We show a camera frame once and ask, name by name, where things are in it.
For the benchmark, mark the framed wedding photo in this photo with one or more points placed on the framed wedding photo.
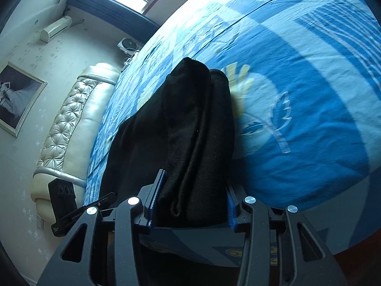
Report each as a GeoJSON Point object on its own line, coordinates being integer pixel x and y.
{"type": "Point", "coordinates": [19, 91]}

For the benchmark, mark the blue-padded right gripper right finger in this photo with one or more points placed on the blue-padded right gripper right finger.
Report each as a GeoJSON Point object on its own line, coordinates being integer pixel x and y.
{"type": "Point", "coordinates": [280, 247]}

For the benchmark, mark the white wall air conditioner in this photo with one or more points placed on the white wall air conditioner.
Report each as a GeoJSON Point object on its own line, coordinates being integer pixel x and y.
{"type": "Point", "coordinates": [51, 31]}

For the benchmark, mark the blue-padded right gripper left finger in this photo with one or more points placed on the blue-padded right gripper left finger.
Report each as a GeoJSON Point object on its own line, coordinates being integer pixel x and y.
{"type": "Point", "coordinates": [116, 229]}

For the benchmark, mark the cream tufted leather headboard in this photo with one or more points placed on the cream tufted leather headboard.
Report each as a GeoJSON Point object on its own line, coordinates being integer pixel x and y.
{"type": "Point", "coordinates": [66, 151]}

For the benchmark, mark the small white desk fan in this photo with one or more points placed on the small white desk fan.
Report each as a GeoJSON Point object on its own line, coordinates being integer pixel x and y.
{"type": "Point", "coordinates": [128, 46]}

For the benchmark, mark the black pants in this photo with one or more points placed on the black pants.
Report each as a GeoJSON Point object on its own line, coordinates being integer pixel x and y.
{"type": "Point", "coordinates": [187, 129]}

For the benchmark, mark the left blue curtain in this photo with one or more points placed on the left blue curtain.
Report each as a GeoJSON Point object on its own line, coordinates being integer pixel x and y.
{"type": "Point", "coordinates": [136, 25]}

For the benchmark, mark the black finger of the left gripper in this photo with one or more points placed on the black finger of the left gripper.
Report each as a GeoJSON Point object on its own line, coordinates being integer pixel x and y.
{"type": "Point", "coordinates": [61, 228]}

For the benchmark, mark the blue patterned bed sheet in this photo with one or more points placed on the blue patterned bed sheet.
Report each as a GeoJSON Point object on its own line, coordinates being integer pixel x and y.
{"type": "Point", "coordinates": [305, 83]}

